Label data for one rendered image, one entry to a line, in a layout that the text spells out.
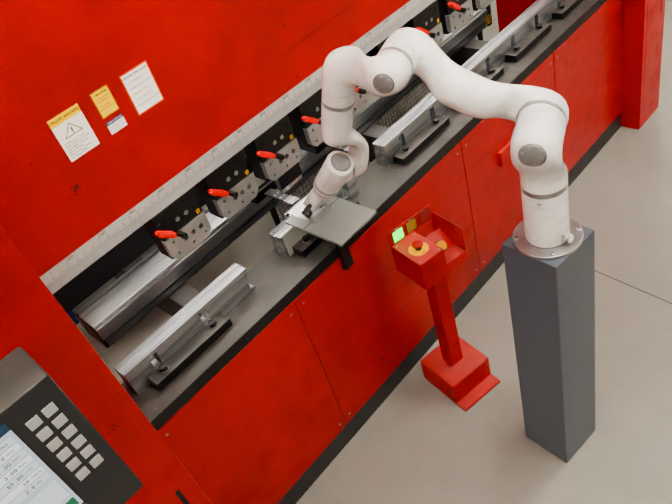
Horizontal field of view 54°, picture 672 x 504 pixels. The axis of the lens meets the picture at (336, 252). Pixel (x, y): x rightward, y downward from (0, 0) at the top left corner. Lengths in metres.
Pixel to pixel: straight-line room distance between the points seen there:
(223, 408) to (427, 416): 0.96
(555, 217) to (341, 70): 0.68
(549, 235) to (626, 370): 1.14
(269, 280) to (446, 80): 0.95
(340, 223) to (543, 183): 0.70
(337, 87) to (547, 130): 0.54
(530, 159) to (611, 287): 1.64
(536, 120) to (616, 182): 2.14
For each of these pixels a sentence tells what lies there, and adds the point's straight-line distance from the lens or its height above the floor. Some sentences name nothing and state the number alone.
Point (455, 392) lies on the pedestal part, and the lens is 2.77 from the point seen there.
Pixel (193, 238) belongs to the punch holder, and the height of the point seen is 1.20.
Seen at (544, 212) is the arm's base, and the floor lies 1.14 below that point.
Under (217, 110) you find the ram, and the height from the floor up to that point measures 1.49.
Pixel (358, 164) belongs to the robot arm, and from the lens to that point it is 2.01.
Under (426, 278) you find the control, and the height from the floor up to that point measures 0.71.
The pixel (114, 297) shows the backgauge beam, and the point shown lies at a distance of 2.32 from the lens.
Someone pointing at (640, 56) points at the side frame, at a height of 0.45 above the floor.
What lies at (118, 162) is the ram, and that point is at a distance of 1.81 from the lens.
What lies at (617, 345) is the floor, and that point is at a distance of 2.99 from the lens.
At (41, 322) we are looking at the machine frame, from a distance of 1.60.
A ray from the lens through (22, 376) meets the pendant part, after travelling 1.22.
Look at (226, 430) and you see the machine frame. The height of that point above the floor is 0.61.
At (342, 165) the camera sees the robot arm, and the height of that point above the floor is 1.26.
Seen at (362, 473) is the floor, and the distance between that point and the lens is 2.74.
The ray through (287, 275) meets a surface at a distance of 2.23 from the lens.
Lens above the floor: 2.31
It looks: 40 degrees down
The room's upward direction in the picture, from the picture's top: 19 degrees counter-clockwise
